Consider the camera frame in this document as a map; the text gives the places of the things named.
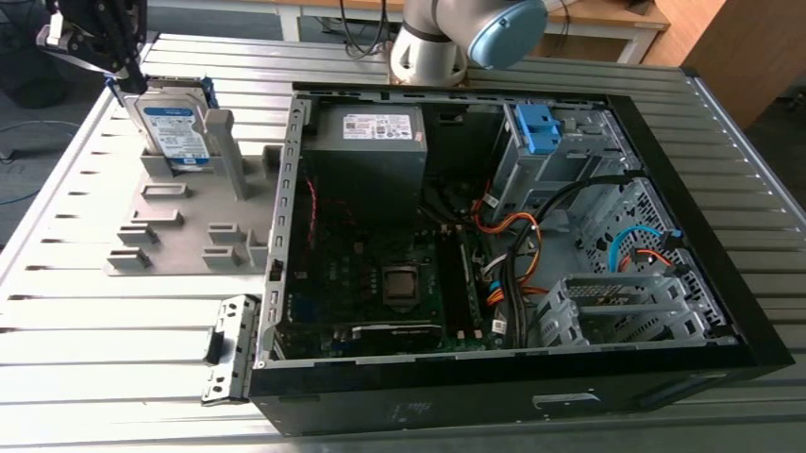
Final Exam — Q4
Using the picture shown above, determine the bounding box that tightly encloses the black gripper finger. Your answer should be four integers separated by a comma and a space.
35, 0, 141, 93
123, 0, 149, 92

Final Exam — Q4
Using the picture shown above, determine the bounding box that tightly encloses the hard disk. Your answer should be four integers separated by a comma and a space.
103, 75, 215, 172

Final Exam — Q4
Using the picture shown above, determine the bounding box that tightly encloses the metal disk bay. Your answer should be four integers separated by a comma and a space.
532, 272, 727, 349

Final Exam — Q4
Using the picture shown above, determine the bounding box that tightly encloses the black waste bin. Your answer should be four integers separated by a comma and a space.
0, 0, 72, 110

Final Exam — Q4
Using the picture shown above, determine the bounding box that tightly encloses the grey parts rack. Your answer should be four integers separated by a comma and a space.
101, 109, 284, 277

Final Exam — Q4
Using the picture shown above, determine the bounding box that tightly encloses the grey power supply unit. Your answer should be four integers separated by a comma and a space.
299, 103, 431, 223

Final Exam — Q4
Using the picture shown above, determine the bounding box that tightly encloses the dark green motherboard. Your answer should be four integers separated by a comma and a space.
280, 155, 511, 356

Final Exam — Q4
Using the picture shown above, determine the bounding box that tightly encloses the blue plastic drive latch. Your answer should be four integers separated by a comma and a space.
512, 103, 563, 155

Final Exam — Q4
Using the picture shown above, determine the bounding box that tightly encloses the CPU socket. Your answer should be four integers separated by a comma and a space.
379, 263, 423, 307

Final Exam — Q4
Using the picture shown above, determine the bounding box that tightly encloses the black RAM slot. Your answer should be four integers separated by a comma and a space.
458, 225, 487, 340
436, 225, 471, 340

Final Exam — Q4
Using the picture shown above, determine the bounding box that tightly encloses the metal drive cage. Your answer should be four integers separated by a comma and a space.
488, 100, 644, 214

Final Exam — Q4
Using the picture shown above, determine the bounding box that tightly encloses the black graphics card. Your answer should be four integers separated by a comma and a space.
331, 322, 447, 354

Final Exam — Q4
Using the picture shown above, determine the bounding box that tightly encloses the black PC case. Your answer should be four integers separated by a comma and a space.
247, 81, 797, 438

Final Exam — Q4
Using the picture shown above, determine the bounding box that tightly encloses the wooden cabinet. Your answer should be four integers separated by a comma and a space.
640, 0, 806, 129

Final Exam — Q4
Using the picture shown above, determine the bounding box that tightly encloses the white floor cable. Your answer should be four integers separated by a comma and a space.
0, 119, 81, 164

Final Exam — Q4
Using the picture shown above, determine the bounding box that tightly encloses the blue floor cable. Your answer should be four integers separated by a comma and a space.
0, 186, 40, 207

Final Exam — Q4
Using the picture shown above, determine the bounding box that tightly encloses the thin red twisted wire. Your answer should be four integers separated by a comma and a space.
301, 173, 353, 243

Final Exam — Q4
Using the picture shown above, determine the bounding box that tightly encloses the metal expansion slot bracket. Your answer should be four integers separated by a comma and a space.
199, 293, 263, 408

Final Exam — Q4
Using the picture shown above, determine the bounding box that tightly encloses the orange power wire bundle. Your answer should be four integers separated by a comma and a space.
472, 188, 550, 309

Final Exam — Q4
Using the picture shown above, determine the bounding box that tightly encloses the wooden desk white frame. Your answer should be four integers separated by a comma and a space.
276, 0, 670, 66

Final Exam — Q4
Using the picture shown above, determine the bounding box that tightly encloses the thick black cable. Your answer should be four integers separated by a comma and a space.
506, 174, 638, 349

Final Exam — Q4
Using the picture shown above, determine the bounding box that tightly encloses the orange red wire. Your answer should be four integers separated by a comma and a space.
618, 248, 680, 276

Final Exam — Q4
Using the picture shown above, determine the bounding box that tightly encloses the blue wire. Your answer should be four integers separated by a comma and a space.
606, 225, 686, 274

